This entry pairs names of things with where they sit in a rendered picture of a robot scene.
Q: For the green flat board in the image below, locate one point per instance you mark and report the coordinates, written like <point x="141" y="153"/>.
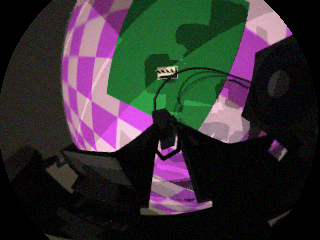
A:
<point x="161" y="37"/>

